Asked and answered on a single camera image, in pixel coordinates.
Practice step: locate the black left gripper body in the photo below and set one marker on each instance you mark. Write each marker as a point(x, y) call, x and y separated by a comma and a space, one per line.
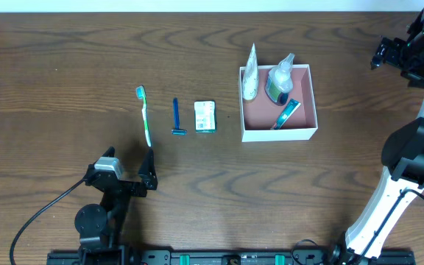
point(124, 185)

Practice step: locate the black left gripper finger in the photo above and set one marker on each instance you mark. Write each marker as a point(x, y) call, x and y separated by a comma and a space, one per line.
point(147, 171)
point(109, 153)

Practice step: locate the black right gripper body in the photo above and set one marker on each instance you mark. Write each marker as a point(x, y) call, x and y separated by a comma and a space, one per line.
point(389, 50)

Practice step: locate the blue disposable razor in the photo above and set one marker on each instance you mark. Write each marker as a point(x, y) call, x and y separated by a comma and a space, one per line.
point(177, 130)

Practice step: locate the green white soap box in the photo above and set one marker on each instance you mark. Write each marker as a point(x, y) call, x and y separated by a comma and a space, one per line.
point(205, 116)

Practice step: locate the white box pink interior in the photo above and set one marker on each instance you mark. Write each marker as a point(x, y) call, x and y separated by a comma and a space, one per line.
point(260, 114)

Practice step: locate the red green toothpaste tube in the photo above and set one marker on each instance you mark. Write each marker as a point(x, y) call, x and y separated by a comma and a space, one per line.
point(287, 112)

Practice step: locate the clear pump bottle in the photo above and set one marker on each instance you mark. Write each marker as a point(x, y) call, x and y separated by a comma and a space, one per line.
point(279, 82)

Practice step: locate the white lotion tube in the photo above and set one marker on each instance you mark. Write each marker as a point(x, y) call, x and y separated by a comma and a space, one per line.
point(250, 80)

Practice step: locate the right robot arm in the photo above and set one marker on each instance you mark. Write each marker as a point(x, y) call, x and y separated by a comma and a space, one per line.
point(402, 157)

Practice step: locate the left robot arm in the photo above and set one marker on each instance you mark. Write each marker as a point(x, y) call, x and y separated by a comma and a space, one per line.
point(99, 225)

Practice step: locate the green white toothbrush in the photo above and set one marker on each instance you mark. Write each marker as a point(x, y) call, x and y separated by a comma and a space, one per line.
point(141, 94)

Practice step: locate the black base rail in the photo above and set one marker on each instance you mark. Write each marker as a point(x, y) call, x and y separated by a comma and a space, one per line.
point(165, 257)

